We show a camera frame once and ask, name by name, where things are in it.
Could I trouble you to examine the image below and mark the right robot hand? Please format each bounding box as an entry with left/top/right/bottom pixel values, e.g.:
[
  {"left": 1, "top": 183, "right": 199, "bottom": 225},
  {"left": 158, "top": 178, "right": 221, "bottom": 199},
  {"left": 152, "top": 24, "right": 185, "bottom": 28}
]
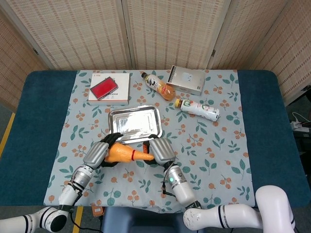
[{"left": 142, "top": 133, "right": 176, "bottom": 167}]

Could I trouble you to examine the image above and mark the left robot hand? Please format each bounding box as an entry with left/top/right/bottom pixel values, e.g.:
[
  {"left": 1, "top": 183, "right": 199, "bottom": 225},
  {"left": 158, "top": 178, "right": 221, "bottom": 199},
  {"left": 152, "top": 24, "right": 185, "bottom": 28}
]
[{"left": 83, "top": 133, "right": 123, "bottom": 170}]

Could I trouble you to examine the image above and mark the orange rubber chicken toy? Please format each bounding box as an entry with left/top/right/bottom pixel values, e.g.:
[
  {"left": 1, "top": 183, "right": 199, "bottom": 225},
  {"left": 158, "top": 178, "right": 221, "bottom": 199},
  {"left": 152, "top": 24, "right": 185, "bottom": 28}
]
[{"left": 104, "top": 143, "right": 155, "bottom": 163}]

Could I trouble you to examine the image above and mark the metal tray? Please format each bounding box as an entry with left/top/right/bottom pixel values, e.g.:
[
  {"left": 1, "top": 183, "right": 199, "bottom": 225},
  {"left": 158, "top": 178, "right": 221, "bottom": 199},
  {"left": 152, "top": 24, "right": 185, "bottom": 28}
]
[{"left": 108, "top": 105, "right": 163, "bottom": 144}]

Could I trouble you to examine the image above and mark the white bottle yellow cap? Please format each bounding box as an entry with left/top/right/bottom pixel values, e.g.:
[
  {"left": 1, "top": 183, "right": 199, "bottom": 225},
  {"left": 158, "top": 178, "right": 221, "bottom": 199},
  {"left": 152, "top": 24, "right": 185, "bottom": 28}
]
[{"left": 174, "top": 98, "right": 221, "bottom": 121}]

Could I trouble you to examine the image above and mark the floral tablecloth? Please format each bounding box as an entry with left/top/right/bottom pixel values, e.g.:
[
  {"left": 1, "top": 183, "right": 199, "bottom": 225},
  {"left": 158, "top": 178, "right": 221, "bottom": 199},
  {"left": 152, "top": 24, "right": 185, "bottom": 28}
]
[{"left": 43, "top": 69, "right": 255, "bottom": 214}]

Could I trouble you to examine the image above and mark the small orange tag box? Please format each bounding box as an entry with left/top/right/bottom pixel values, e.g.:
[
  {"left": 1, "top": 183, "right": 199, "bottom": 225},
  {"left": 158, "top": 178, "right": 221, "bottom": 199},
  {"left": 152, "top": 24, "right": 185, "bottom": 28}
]
[{"left": 91, "top": 205, "right": 105, "bottom": 216}]

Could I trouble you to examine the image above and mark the orange tea bottle black label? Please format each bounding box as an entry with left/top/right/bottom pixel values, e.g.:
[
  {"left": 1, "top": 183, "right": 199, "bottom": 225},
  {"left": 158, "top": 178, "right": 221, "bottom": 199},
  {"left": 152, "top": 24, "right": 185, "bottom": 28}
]
[{"left": 141, "top": 72, "right": 176, "bottom": 101}]

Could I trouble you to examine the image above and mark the blue padded seat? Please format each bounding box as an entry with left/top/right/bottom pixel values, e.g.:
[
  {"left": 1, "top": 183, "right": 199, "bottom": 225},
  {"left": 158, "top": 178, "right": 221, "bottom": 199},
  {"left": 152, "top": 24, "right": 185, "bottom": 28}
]
[{"left": 101, "top": 206, "right": 192, "bottom": 233}]

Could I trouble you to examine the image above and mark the white flat box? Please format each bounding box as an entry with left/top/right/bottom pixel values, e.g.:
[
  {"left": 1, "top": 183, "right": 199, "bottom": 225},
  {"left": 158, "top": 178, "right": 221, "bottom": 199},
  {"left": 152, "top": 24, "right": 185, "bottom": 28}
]
[{"left": 87, "top": 72, "right": 130, "bottom": 106}]

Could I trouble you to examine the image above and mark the silver grey carton box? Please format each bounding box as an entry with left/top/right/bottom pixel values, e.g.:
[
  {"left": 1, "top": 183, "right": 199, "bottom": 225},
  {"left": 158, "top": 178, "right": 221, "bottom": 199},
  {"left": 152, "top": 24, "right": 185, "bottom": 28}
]
[{"left": 166, "top": 65, "right": 206, "bottom": 96}]

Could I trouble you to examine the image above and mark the teal table cover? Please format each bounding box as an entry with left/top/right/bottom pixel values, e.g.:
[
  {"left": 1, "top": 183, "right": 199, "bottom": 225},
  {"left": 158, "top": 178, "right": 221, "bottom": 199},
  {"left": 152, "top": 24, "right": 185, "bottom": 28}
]
[{"left": 0, "top": 69, "right": 311, "bottom": 208}]

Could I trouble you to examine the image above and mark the woven folding screen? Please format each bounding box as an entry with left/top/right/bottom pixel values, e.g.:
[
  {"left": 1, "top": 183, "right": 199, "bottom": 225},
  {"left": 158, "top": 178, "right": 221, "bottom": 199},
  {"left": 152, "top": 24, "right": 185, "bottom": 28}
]
[{"left": 0, "top": 0, "right": 311, "bottom": 112}]

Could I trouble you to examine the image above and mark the white power strip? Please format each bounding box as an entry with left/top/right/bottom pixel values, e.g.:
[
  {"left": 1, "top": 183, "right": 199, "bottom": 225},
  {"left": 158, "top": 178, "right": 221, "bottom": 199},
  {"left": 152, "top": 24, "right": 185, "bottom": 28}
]
[{"left": 291, "top": 120, "right": 311, "bottom": 133}]

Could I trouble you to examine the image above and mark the black box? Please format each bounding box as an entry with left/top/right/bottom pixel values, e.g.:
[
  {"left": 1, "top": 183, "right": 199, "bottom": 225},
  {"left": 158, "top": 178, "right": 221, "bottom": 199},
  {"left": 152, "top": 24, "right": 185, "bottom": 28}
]
[{"left": 293, "top": 131, "right": 311, "bottom": 156}]

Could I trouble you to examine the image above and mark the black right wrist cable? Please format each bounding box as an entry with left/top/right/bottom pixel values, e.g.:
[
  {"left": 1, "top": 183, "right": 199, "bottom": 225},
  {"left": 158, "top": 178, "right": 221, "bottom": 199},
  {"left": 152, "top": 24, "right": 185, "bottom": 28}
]
[{"left": 161, "top": 174, "right": 178, "bottom": 198}]

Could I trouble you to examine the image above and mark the white cable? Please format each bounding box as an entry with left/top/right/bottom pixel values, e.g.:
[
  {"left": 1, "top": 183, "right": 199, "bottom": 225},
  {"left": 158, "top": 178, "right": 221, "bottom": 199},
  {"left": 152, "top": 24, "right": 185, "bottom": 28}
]
[{"left": 291, "top": 111, "right": 311, "bottom": 127}]

